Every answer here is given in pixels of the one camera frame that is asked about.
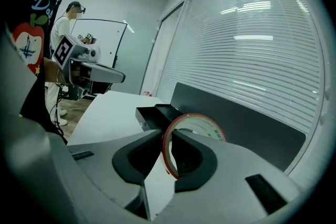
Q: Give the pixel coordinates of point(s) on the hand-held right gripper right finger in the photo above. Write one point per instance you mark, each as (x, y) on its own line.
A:
(231, 186)

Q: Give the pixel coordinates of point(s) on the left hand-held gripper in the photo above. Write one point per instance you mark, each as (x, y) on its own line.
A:
(63, 52)

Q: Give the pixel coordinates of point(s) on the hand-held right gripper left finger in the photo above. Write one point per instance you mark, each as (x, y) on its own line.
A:
(105, 165)

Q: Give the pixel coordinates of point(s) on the black box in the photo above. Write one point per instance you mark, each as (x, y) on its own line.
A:
(149, 115)

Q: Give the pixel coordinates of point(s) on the red tape roll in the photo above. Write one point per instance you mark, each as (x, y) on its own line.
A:
(199, 123)

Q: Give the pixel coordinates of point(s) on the person's left forearm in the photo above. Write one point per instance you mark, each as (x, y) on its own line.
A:
(52, 72)

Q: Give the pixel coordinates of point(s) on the black-framed whiteboard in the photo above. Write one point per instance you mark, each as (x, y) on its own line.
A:
(105, 39)

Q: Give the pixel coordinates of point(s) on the wide dark desk divider panel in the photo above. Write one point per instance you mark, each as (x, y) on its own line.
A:
(236, 123)

